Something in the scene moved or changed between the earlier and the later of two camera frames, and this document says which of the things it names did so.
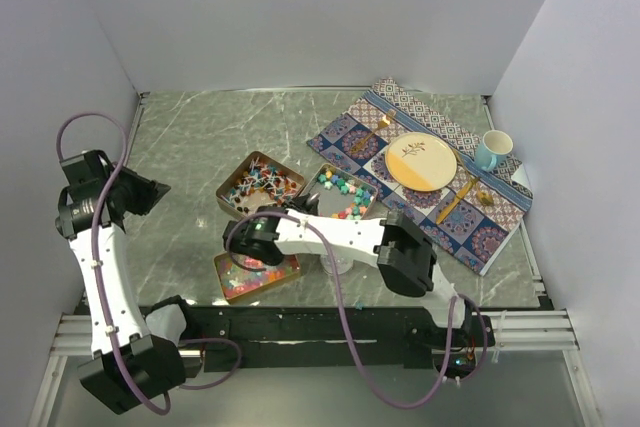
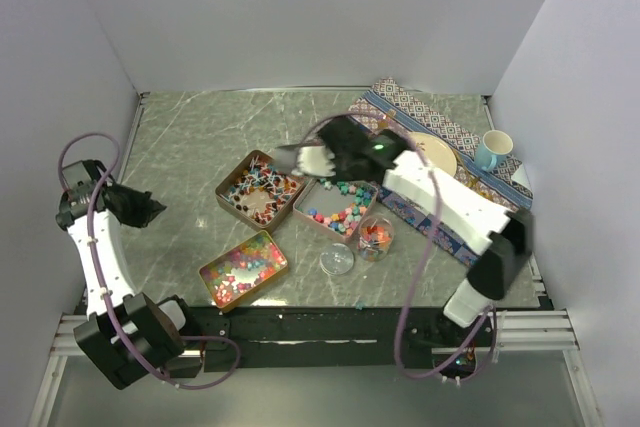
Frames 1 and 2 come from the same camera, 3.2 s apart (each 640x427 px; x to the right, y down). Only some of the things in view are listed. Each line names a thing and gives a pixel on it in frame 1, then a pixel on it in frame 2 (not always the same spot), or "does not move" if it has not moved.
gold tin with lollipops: (259, 181) does not move
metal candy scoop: (306, 203) -> (285, 158)
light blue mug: (496, 144) does not move
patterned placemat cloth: (473, 214) does not move
